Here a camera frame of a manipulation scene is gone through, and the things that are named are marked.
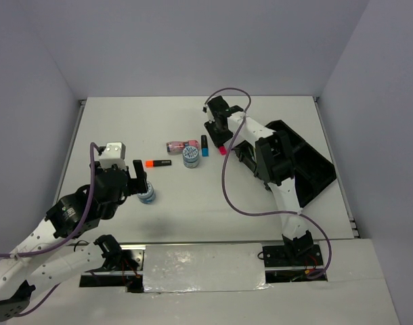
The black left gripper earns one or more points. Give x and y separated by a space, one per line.
141 184

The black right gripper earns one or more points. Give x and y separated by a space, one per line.
216 138

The pink highlighter marker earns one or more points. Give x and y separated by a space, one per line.
222 150

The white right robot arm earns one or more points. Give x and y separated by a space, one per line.
231 128

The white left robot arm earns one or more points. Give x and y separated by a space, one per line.
33 267

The orange highlighter marker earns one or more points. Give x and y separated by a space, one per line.
158 163

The blue paint jar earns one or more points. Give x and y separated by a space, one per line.
148 196
190 156

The blue highlighter marker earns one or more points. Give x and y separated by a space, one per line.
204 146

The pink glue bottle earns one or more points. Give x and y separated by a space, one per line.
176 147

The black organizer tray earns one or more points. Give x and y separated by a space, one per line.
304 162

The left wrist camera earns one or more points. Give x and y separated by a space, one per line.
113 154

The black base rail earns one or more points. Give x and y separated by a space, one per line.
278 268

